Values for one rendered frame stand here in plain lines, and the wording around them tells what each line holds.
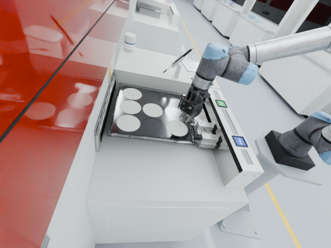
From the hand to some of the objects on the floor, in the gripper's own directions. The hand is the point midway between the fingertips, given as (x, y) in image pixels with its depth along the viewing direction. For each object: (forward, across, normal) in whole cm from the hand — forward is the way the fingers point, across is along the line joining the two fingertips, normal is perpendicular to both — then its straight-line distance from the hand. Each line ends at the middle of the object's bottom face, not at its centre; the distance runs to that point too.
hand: (186, 119), depth 79 cm
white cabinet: (+92, -13, +6) cm, 93 cm away
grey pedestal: (+92, +57, +45) cm, 117 cm away
